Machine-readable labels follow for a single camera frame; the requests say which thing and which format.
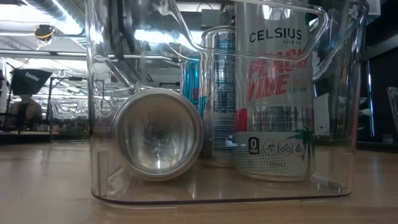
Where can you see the black cabinet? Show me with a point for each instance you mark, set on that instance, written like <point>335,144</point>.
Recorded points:
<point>384,93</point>

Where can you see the black softbox light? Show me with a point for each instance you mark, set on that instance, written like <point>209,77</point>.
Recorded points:
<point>29,81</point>

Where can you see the fluorescent ceiling light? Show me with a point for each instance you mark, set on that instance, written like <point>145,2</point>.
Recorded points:
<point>66,18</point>

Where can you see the blue Red Bull can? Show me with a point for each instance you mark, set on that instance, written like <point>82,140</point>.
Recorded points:
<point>224,77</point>
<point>190,81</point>

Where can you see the clear plastic bin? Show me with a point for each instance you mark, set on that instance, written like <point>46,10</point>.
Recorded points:
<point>217,193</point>

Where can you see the person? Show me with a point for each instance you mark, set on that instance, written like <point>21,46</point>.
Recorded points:
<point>29,109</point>

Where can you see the silver Celsius can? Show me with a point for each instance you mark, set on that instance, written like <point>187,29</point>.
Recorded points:
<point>157,133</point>
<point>273,93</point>

